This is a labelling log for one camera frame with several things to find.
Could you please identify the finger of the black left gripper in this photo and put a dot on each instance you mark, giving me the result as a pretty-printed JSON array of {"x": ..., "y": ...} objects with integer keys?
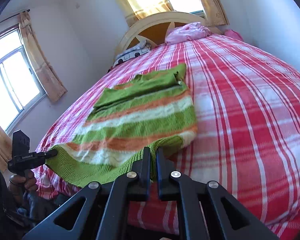
[{"x": 50, "y": 153}]

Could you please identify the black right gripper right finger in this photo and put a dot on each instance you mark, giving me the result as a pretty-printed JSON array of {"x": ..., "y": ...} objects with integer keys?
[{"x": 206, "y": 210}]

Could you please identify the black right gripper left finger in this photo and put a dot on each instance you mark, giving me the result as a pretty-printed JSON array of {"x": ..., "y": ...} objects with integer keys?
[{"x": 98, "y": 211}]

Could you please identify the green striped knit sweater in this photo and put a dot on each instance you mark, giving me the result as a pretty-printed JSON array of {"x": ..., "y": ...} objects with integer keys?
[{"x": 151, "y": 111}]

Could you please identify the folded grey white clothes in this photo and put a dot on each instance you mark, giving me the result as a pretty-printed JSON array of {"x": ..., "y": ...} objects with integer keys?
[{"x": 141, "y": 48}]

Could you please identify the person's left hand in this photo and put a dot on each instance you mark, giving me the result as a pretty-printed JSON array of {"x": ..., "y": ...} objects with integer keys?
[{"x": 17, "y": 183}]

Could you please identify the yellow side window curtain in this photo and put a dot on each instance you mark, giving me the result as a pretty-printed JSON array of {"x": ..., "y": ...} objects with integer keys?
[{"x": 47, "y": 76}]

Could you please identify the side window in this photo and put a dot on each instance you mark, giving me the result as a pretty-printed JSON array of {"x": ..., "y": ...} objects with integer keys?
[{"x": 20, "y": 88}]

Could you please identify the red plaid bed sheet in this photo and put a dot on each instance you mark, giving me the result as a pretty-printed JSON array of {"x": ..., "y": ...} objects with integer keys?
[{"x": 247, "y": 104}]

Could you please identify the cream arched wooden headboard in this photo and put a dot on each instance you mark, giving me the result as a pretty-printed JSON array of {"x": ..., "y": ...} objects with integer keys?
[{"x": 154, "y": 29}]

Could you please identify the small pink cloth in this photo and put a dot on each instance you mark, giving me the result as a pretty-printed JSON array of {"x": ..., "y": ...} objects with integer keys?
[{"x": 233, "y": 34}]

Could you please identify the pink pillow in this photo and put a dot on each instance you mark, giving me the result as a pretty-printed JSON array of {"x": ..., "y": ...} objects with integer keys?
[{"x": 188, "y": 32}]

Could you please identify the yellow curtain right panel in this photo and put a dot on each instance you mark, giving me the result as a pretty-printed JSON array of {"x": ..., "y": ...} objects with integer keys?
[{"x": 214, "y": 13}]

